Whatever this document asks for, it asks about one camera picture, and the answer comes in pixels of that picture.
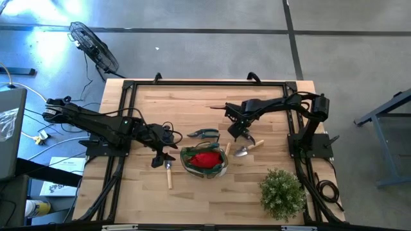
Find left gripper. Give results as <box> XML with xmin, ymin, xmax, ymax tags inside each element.
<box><xmin>144</xmin><ymin>124</ymin><xmax>177</xmax><ymax>169</ymax></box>

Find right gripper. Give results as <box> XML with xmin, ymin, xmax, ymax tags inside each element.
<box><xmin>223</xmin><ymin>99</ymin><xmax>258</xmax><ymax>142</ymax></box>

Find black pruning shears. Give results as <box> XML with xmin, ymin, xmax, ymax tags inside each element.
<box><xmin>243</xmin><ymin>132</ymin><xmax>257</xmax><ymax>146</ymax></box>

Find wide trowel wooden handle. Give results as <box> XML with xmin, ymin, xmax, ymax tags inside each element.
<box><xmin>233</xmin><ymin>139</ymin><xmax>265</xmax><ymax>158</ymax></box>

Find dark-bladed weeder wooden handle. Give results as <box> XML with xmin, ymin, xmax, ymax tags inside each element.
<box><xmin>164</xmin><ymin>159</ymin><xmax>174</xmax><ymax>191</ymax></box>

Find green-handled pruning shears with strap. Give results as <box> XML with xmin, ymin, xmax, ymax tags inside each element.
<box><xmin>186</xmin><ymin>128</ymin><xmax>222</xmax><ymax>144</ymax></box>

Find red gardening gloves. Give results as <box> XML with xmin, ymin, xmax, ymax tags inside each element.
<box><xmin>189</xmin><ymin>151</ymin><xmax>225</xmax><ymax>171</ymax></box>

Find beige green canvas gardening bag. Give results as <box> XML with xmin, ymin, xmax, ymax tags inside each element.
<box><xmin>179</xmin><ymin>142</ymin><xmax>230</xmax><ymax>180</ymax></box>

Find clear plastic bag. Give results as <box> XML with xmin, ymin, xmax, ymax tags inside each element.
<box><xmin>0</xmin><ymin>107</ymin><xmax>20</xmax><ymax>143</ymax></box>

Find artificial green shrub plant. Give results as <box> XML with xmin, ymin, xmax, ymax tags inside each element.
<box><xmin>258</xmin><ymin>167</ymin><xmax>308</xmax><ymax>223</ymax></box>

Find white printed paper sheet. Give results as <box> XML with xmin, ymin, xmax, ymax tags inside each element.
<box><xmin>49</xmin><ymin>156</ymin><xmax>87</xmax><ymax>176</ymax></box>

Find white printed flat box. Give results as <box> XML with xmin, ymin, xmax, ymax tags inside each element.
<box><xmin>39</xmin><ymin>180</ymin><xmax>80</xmax><ymax>198</ymax></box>

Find black desk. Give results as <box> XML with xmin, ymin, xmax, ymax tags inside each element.
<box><xmin>0</xmin><ymin>157</ymin><xmax>84</xmax><ymax>227</ymax></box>

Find yellow white plug adapter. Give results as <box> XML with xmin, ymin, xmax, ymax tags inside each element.
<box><xmin>32</xmin><ymin>129</ymin><xmax>50</xmax><ymax>146</ymax></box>

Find black floor fan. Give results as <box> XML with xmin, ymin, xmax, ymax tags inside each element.
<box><xmin>67</xmin><ymin>21</ymin><xmax>127</xmax><ymax>80</ymax></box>

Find yellow white can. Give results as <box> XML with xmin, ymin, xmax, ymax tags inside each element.
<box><xmin>24</xmin><ymin>199</ymin><xmax>52</xmax><ymax>219</ymax></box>

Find grey box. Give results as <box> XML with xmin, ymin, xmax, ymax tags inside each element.
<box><xmin>0</xmin><ymin>88</ymin><xmax>28</xmax><ymax>181</ymax></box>

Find black floor bar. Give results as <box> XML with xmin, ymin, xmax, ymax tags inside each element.
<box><xmin>0</xmin><ymin>66</ymin><xmax>37</xmax><ymax>77</ymax></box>

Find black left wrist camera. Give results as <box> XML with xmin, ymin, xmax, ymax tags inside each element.
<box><xmin>162</xmin><ymin>126</ymin><xmax>177</xmax><ymax>142</ymax></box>

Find black left arm cable bundle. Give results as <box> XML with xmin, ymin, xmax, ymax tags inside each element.
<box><xmin>78</xmin><ymin>156</ymin><xmax>127</xmax><ymax>223</ymax></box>

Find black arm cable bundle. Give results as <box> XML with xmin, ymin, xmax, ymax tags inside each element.
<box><xmin>78</xmin><ymin>156</ymin><xmax>127</xmax><ymax>223</ymax></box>
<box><xmin>293</xmin><ymin>157</ymin><xmax>343</xmax><ymax>224</ymax></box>

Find black metal table frame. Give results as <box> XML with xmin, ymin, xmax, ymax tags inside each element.
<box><xmin>98</xmin><ymin>79</ymin><xmax>324</xmax><ymax>224</ymax></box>

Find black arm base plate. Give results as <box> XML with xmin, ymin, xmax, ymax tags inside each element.
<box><xmin>78</xmin><ymin>138</ymin><xmax>131</xmax><ymax>159</ymax></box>
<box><xmin>287</xmin><ymin>133</ymin><xmax>341</xmax><ymax>159</ymax></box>

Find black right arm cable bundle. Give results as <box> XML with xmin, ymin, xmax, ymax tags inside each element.
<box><xmin>293</xmin><ymin>157</ymin><xmax>343</xmax><ymax>224</ymax></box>

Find grey metal bracket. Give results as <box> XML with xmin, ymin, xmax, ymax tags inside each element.
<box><xmin>280</xmin><ymin>225</ymin><xmax>319</xmax><ymax>231</ymax></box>
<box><xmin>101</xmin><ymin>224</ymin><xmax>139</xmax><ymax>231</ymax></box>

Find coiled black cable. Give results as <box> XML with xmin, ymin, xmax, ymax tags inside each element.
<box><xmin>315</xmin><ymin>171</ymin><xmax>345</xmax><ymax>212</ymax></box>

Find black fan power cord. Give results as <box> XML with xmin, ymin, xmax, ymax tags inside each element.
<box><xmin>59</xmin><ymin>52</ymin><xmax>95</xmax><ymax>107</ymax></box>

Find blue metal cart frame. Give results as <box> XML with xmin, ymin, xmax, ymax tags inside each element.
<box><xmin>354</xmin><ymin>88</ymin><xmax>411</xmax><ymax>189</ymax></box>

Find white floor cable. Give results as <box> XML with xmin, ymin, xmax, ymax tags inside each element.
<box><xmin>0</xmin><ymin>62</ymin><xmax>49</xmax><ymax>103</ymax></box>

